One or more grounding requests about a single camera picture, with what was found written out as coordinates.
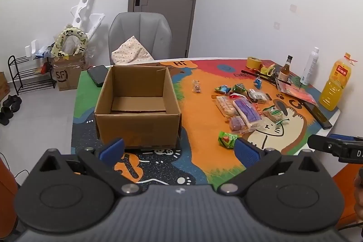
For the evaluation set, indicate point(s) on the purple snack packet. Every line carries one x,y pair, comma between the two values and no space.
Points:
245,110

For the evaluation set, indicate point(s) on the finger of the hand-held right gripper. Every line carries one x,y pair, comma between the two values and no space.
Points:
320,142
341,137

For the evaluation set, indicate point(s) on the white spray bottle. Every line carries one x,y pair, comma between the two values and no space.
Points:
309,66

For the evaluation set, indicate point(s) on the small red snack packet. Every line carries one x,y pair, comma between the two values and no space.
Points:
233,96

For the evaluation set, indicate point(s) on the blue plastic bag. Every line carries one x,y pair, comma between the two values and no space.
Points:
42,52

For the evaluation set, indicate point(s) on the orange chair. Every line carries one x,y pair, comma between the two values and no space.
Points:
7,196

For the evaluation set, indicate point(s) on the small bear candy packet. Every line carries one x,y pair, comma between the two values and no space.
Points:
196,86

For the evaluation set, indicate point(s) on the clear white bread packet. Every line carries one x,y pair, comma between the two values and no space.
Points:
258,96

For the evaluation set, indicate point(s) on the black shoe rack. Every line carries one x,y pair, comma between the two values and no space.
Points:
27,72

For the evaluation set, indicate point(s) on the taped cardboard box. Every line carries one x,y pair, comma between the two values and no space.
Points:
68,77

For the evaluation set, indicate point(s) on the black flat box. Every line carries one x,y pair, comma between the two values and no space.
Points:
317,114

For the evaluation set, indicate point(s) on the red plastic packet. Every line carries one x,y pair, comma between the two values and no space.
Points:
297,94

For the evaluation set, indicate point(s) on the grey chair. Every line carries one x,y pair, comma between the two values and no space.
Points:
141,26

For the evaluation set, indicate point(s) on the orange cracker packet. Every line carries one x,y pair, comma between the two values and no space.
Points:
225,107

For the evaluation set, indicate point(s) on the green red snack packet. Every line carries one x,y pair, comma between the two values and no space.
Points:
227,140

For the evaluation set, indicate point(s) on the brown glass bottle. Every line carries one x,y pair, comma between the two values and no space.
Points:
284,72

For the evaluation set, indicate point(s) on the black hanger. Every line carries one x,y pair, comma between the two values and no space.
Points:
255,74

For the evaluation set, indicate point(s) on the yellow tape roll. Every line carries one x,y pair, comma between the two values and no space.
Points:
253,63

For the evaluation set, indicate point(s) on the dotted cream cushion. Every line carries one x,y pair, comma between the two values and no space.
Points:
130,50

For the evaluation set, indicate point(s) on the purple round bread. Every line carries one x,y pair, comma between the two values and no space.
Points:
236,123

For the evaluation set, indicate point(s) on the black power bank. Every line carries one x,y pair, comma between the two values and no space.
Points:
97,74

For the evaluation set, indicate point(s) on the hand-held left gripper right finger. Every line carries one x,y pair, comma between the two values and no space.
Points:
246,152

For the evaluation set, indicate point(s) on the colourful cartoon table mat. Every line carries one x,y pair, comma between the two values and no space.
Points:
198,123

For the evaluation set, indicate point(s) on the brown cardboard box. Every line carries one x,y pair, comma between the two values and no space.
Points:
136,125

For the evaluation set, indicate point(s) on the brown carton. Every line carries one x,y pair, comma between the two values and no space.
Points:
2,86

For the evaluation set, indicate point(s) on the green blue snack packet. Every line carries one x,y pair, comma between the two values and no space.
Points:
222,89

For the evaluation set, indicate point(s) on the orange juice bottle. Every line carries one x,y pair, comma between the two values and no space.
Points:
334,86

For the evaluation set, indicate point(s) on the yellow clip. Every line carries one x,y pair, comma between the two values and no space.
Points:
267,70

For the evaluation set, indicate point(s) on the black shoe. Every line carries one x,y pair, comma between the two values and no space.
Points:
12,101
5,115

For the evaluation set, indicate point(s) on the person's right hand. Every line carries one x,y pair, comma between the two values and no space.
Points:
359,193

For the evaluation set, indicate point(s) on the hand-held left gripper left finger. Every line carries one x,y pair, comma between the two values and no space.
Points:
113,150

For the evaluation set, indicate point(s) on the grey brown door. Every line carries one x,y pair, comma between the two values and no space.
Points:
170,18

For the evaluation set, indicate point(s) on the green triangular snack packet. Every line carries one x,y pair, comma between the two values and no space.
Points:
238,88

